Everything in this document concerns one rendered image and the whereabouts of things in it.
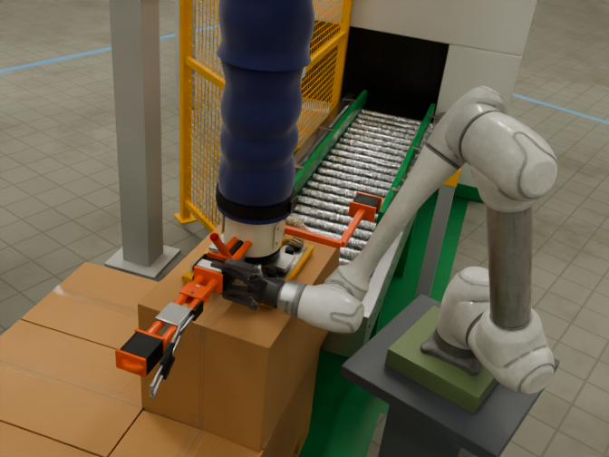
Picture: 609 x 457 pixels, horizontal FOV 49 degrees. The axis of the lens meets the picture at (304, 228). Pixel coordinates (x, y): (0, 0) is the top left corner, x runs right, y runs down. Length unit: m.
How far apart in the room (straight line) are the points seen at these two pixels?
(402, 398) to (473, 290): 0.37
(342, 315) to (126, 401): 0.84
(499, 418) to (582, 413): 1.33
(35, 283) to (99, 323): 1.22
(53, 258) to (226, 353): 2.12
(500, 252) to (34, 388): 1.46
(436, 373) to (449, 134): 0.75
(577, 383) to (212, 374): 2.03
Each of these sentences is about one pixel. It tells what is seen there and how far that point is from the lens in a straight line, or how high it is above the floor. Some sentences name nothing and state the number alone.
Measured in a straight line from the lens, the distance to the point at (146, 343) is 1.53.
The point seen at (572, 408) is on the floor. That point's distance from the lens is 3.31.
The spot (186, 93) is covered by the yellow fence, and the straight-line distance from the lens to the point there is 3.76.
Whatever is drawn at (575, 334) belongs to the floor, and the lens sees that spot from 3.76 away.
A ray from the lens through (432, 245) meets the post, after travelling 2.89.
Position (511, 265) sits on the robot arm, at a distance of 1.60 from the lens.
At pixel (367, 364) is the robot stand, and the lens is 2.05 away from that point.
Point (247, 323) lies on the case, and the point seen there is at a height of 0.94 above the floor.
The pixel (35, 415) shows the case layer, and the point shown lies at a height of 0.54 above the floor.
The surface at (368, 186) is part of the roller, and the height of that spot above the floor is 0.55.
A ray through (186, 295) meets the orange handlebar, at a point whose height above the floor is 1.09.
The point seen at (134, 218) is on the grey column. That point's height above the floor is 0.30.
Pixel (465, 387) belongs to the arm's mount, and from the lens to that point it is 1.97.
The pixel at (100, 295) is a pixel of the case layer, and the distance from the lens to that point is 2.61.
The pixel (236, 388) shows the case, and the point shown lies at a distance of 1.91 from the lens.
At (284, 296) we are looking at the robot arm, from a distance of 1.66.
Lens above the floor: 2.11
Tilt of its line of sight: 31 degrees down
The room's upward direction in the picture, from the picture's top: 6 degrees clockwise
